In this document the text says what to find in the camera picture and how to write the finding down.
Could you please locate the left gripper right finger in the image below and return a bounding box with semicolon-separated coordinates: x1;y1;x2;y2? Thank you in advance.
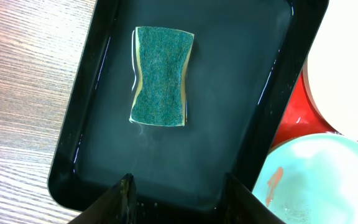
222;174;284;224

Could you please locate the white round plate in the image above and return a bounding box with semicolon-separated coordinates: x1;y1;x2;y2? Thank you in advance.
305;0;358;141

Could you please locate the light blue plate front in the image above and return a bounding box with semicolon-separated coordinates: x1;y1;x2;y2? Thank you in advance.
252;133;358;223

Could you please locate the green yellow sponge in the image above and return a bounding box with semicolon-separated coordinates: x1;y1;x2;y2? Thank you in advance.
129;26;195;127

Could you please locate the red plastic tray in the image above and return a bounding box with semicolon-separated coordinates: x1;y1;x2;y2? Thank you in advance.
273;68;358;145

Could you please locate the black rectangular tray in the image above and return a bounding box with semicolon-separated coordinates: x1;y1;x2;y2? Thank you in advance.
48;0;328;213

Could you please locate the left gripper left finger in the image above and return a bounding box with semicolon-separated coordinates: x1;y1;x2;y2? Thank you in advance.
68;174;137;224

